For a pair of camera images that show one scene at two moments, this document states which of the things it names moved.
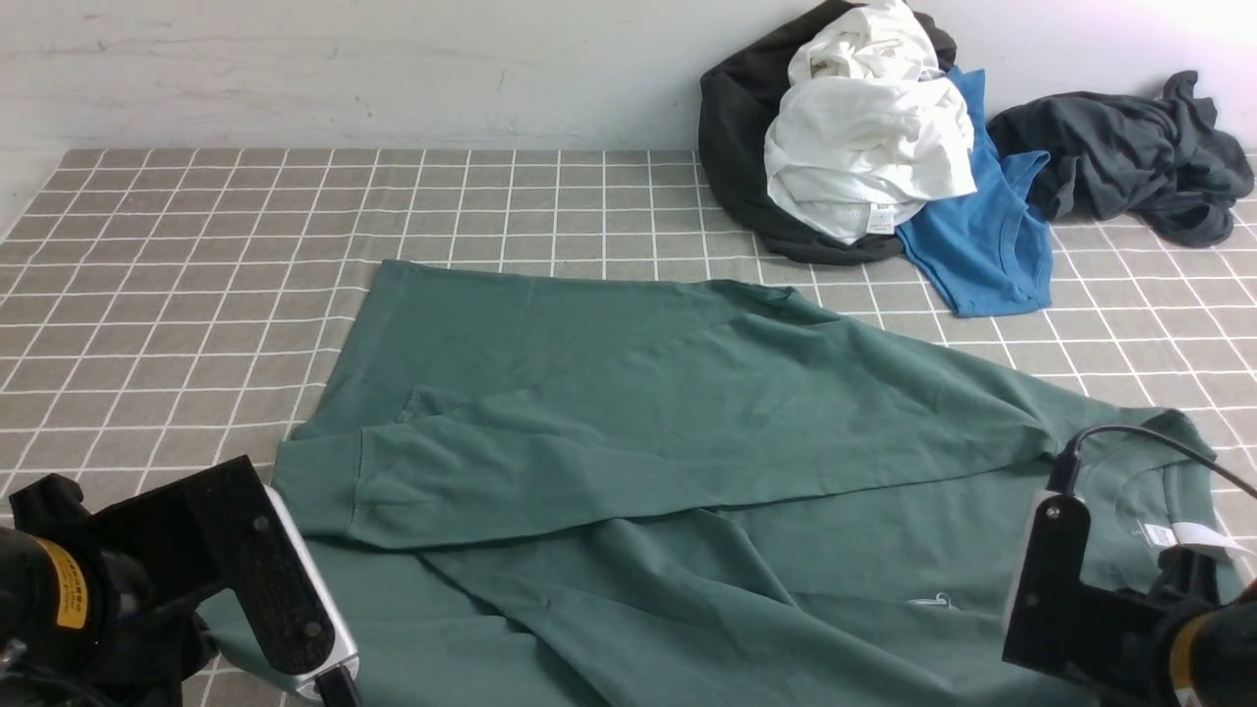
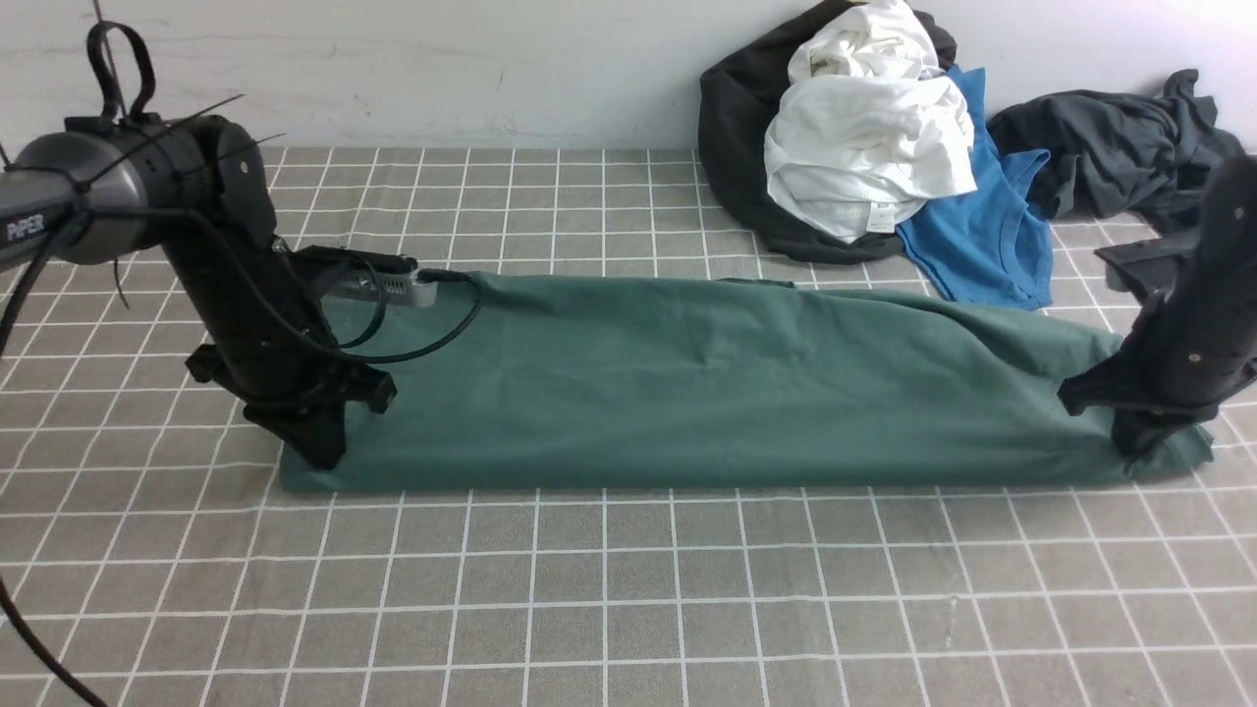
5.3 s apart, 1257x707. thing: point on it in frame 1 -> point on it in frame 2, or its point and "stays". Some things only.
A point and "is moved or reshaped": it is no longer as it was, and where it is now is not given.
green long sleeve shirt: x=565 y=484 is moved or reshaped
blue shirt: x=988 y=251 stays
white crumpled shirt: x=871 y=129 stays
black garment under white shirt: x=737 y=94 stays
